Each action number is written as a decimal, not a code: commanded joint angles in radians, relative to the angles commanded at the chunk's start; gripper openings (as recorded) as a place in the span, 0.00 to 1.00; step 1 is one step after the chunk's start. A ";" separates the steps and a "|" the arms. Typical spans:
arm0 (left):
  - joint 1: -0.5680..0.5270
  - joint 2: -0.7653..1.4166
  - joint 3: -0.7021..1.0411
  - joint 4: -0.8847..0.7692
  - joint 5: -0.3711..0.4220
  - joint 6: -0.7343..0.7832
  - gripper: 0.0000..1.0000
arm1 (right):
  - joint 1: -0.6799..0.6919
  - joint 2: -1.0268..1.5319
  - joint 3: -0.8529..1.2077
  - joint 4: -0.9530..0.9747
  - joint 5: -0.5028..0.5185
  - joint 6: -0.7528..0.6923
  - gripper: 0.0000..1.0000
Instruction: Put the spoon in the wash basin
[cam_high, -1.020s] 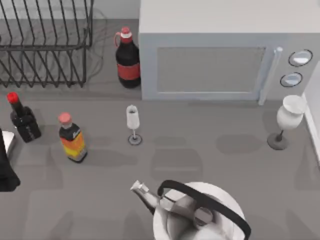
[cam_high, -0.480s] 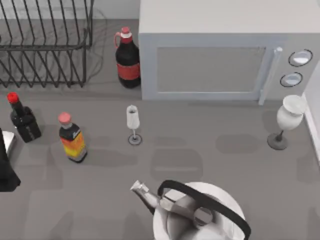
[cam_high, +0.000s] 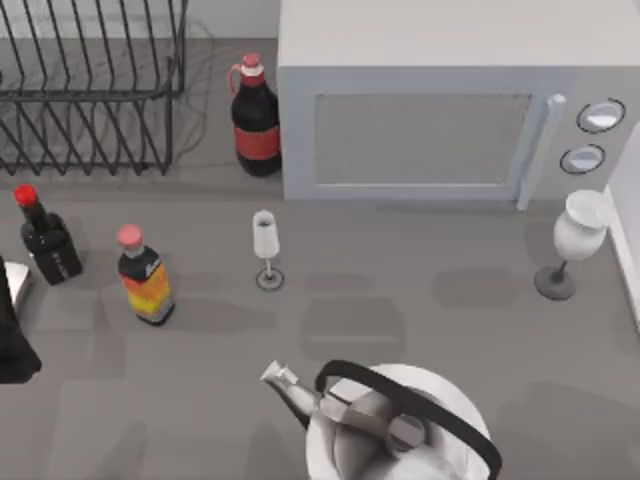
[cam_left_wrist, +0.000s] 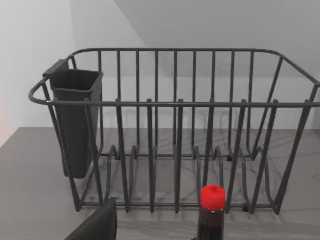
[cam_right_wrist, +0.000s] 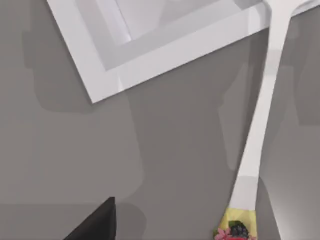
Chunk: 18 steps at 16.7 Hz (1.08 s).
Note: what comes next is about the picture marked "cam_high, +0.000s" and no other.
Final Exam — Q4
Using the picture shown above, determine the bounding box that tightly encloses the black bottle red cap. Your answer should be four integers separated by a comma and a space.
13, 183, 85, 287

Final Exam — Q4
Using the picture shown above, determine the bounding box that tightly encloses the microwave oven door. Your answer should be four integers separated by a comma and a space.
278, 66, 549, 202

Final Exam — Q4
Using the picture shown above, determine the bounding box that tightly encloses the dark soda bottle red label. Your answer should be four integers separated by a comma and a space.
227, 52, 283, 178

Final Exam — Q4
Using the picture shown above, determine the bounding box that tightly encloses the narrow clear flute glass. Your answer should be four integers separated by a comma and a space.
251, 209, 286, 291

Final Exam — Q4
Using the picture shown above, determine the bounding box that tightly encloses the silver kettle black handle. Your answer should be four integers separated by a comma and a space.
259, 359, 504, 480

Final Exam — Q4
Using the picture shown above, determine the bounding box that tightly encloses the pale microwave door handle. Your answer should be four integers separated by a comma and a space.
516, 92, 567, 212

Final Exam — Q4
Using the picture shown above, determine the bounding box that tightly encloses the large microwave knob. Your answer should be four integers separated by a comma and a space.
575, 97, 628, 135

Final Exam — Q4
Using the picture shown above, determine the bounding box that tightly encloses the black wire dish rack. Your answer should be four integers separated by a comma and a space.
0, 0, 190, 177

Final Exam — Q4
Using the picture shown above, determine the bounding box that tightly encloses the orange yellow label bottle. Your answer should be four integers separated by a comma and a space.
115, 223, 177, 327

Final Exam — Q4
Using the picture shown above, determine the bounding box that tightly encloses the small microwave knob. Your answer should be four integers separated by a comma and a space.
559, 143, 607, 176

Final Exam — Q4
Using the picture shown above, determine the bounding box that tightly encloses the wide white wine glass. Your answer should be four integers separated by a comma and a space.
533, 188, 613, 301

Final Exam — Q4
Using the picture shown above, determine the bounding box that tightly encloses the pale microwave oven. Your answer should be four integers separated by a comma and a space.
276, 0, 640, 211

